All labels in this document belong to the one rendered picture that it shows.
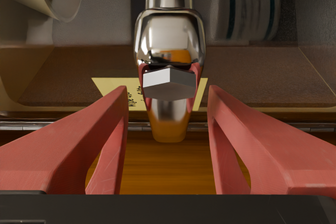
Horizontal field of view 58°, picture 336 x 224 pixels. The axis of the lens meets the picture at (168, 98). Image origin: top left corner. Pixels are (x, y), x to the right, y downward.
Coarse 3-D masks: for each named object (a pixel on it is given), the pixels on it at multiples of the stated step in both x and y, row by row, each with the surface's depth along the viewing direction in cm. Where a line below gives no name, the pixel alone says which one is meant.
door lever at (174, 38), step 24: (168, 0) 7; (192, 0) 7; (144, 24) 6; (168, 24) 6; (192, 24) 6; (144, 48) 6; (168, 48) 6; (192, 48) 6; (144, 72) 6; (168, 72) 6; (192, 72) 6; (144, 96) 8; (168, 96) 7; (192, 96) 7; (168, 120) 10
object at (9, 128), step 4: (0, 128) 33; (4, 128) 33; (8, 128) 33; (12, 128) 33; (16, 128) 33; (20, 128) 33; (144, 128) 33; (148, 128) 33; (192, 128) 33; (196, 128) 33; (200, 128) 33; (204, 128) 33; (300, 128) 33; (304, 128) 33; (308, 128) 33
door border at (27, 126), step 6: (24, 126) 33; (30, 126) 33; (36, 126) 33; (42, 126) 33; (132, 126) 33; (138, 126) 33; (144, 126) 33; (192, 126) 33; (198, 126) 33; (204, 126) 33; (294, 126) 32; (300, 126) 32; (306, 126) 32; (312, 126) 32; (318, 126) 32; (324, 126) 32; (330, 126) 32
